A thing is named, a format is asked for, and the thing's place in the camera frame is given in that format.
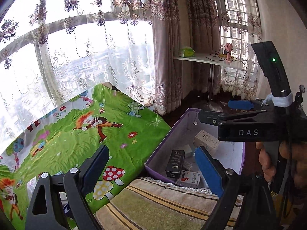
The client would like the black barcode box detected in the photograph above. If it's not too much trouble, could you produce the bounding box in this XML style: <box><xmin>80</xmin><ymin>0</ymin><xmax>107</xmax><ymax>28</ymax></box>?
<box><xmin>165</xmin><ymin>149</ymin><xmax>185</xmax><ymax>179</ymax></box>

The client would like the white barcode box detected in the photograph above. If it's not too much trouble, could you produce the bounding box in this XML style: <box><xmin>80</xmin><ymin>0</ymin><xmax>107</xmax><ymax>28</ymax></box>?
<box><xmin>194</xmin><ymin>130</ymin><xmax>220</xmax><ymax>155</ymax></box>

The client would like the right hand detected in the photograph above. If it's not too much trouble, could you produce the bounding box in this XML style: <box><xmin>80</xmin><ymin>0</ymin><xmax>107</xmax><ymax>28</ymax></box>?
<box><xmin>256</xmin><ymin>142</ymin><xmax>306</xmax><ymax>188</ymax></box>

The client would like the white side table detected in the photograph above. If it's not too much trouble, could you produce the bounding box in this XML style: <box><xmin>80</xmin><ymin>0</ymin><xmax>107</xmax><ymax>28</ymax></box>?
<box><xmin>173</xmin><ymin>53</ymin><xmax>245</xmax><ymax>113</ymax></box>

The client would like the purple storage box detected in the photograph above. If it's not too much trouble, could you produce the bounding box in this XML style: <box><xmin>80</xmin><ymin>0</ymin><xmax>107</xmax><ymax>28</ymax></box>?
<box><xmin>145</xmin><ymin>108</ymin><xmax>245</xmax><ymax>188</ymax></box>

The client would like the red white small box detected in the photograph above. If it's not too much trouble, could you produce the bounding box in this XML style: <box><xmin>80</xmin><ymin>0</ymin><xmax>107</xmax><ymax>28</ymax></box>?
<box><xmin>176</xmin><ymin>170</ymin><xmax>201</xmax><ymax>188</ymax></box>

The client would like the pink small fan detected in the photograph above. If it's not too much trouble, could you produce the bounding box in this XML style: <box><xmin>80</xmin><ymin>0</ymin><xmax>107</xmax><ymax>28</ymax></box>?
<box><xmin>224</xmin><ymin>43</ymin><xmax>233</xmax><ymax>63</ymax></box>

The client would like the green tissue pack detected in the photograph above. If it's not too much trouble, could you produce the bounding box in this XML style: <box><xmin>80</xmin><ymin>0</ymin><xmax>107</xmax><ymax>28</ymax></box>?
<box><xmin>178</xmin><ymin>46</ymin><xmax>195</xmax><ymax>58</ymax></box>

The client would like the green cartoon tablecloth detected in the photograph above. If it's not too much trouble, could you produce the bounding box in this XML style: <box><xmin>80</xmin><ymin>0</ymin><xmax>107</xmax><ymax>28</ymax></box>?
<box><xmin>1</xmin><ymin>84</ymin><xmax>170</xmax><ymax>229</ymax></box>

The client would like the striped beige sofa cushion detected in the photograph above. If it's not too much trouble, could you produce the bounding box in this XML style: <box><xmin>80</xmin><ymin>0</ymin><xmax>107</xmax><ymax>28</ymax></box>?
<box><xmin>94</xmin><ymin>177</ymin><xmax>244</xmax><ymax>230</ymax></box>

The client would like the pink drape curtain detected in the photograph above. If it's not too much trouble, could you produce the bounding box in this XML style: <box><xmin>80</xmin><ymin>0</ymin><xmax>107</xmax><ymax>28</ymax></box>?
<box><xmin>148</xmin><ymin>0</ymin><xmax>263</xmax><ymax>117</ymax></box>

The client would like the white lace curtain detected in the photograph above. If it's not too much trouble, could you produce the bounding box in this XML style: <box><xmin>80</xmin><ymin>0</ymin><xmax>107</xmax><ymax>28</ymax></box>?
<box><xmin>1</xmin><ymin>0</ymin><xmax>156</xmax><ymax>149</ymax></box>

